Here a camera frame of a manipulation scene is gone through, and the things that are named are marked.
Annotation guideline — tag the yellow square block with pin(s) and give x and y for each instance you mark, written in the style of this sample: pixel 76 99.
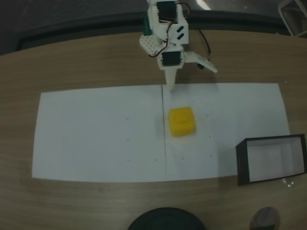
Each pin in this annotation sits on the yellow square block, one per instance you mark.
pixel 181 121

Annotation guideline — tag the brown cardboard box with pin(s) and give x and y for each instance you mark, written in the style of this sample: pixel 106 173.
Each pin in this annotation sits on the brown cardboard box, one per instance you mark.
pixel 242 165

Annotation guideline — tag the green table clamp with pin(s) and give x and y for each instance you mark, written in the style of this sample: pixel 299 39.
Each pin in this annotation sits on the green table clamp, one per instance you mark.
pixel 147 27

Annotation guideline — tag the white paper sheet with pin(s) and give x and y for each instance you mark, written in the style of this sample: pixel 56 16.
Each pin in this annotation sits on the white paper sheet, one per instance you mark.
pixel 227 107
pixel 96 134

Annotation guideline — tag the grey partition panel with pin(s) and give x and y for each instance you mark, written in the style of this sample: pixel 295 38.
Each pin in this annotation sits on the grey partition panel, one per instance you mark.
pixel 72 31

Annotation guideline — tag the black round stand base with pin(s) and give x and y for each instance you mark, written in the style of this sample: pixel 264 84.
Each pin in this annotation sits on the black round stand base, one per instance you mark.
pixel 165 220

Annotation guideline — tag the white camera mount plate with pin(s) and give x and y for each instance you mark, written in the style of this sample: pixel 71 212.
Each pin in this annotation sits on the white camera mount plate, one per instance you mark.
pixel 200 61

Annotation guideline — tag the white metal chair frame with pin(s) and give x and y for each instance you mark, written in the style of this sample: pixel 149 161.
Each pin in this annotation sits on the white metal chair frame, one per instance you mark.
pixel 290 21

